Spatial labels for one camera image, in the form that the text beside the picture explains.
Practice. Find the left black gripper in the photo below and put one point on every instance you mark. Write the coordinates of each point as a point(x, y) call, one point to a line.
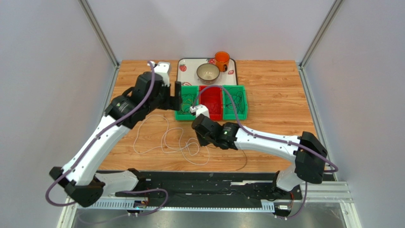
point(173, 103)

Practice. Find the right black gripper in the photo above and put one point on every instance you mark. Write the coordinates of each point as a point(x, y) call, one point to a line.
point(196, 124)

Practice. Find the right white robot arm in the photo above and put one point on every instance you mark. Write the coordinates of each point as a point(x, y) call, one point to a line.
point(306, 154)

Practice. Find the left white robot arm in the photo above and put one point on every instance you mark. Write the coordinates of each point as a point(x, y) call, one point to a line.
point(79, 177)

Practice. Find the left green plastic bin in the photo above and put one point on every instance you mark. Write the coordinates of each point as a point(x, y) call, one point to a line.
point(189, 94)

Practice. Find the green plastic bin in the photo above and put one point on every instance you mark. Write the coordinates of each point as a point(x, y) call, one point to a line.
point(238, 95)
point(189, 94)

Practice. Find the red plastic bin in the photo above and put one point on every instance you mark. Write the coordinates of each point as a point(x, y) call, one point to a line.
point(212, 99)

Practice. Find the right green plastic bin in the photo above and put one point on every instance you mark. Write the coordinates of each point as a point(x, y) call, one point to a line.
point(238, 95)

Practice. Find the beige ceramic bowl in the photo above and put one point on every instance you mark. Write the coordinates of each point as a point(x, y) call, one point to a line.
point(208, 73)

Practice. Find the orange mug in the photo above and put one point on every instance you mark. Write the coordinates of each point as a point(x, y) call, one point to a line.
point(221, 60)

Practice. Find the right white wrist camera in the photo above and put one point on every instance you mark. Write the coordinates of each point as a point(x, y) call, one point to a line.
point(198, 110)

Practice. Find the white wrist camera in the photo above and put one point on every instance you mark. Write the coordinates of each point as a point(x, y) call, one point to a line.
point(163, 69)
point(198, 110)

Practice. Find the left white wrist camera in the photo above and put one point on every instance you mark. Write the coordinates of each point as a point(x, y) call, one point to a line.
point(163, 69)

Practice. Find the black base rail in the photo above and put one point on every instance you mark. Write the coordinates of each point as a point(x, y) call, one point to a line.
point(215, 189)

